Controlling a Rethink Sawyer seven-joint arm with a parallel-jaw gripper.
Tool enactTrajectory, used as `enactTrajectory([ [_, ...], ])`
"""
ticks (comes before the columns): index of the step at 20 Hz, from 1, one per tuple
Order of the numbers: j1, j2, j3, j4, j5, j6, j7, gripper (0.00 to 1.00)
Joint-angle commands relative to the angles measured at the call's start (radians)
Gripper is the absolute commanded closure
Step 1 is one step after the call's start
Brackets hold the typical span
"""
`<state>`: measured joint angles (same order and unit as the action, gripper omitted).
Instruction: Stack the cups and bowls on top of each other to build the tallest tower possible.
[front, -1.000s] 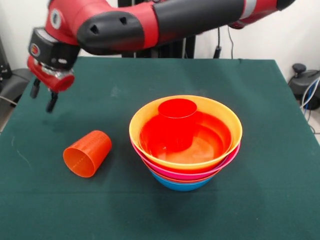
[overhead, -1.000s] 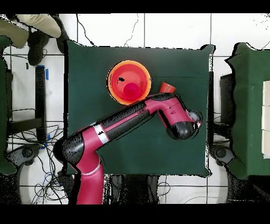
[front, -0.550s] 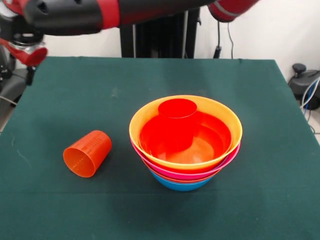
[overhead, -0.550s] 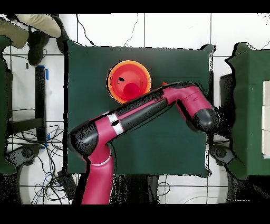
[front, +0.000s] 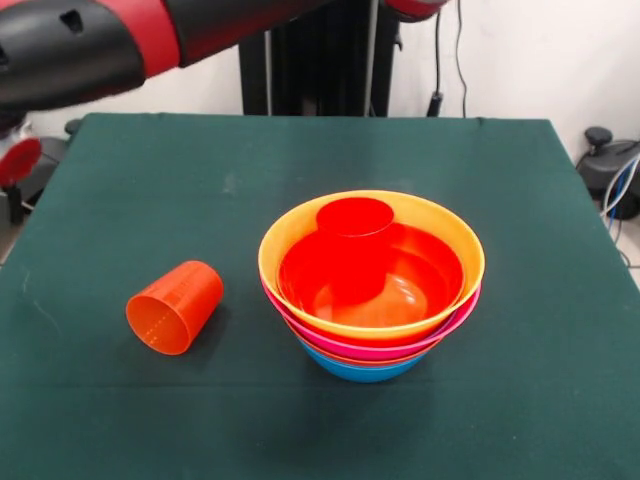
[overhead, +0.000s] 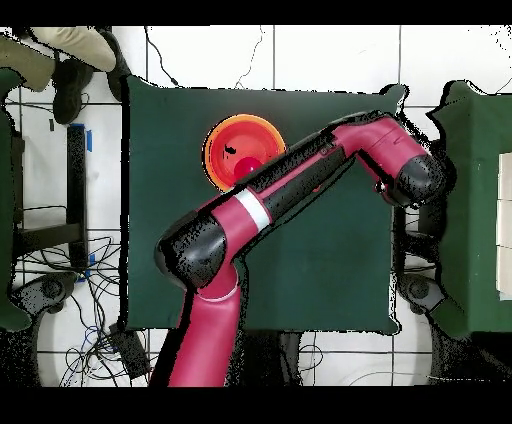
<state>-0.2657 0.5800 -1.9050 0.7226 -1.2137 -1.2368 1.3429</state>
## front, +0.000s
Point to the large red bowl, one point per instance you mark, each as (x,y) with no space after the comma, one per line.
(430,270)

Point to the dark green table cloth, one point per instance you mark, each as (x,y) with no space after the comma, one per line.
(150,400)

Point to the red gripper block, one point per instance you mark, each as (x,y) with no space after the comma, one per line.
(20,160)

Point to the red plastic cup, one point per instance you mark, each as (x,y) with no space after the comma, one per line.
(355,217)

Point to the large pink bowl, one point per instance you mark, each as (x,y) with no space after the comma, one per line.
(390,348)

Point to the large yellow bowl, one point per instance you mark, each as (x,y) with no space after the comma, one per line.
(295,225)

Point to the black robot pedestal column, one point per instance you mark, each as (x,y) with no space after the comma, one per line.
(320,75)

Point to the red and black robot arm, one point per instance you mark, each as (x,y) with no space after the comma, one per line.
(75,50)

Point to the orange ribbed cup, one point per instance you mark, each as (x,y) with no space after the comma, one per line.
(185,295)

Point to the large blue bowl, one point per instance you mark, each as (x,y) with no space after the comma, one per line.
(370,372)

